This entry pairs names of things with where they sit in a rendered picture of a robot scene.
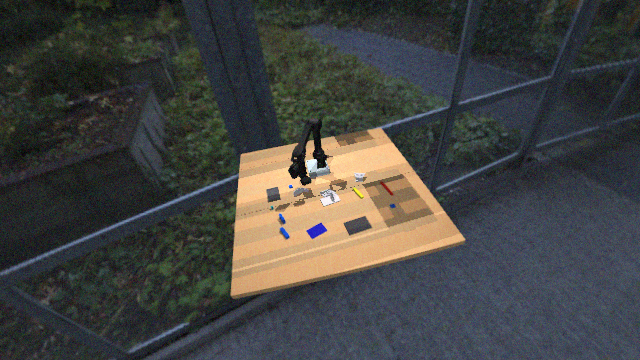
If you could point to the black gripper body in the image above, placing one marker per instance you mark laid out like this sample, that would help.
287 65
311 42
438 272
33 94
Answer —
305 179

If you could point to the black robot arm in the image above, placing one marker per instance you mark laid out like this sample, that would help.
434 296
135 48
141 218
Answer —
299 152

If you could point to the blue flat square pad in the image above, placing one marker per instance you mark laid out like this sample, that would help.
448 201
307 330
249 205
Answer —
316 230

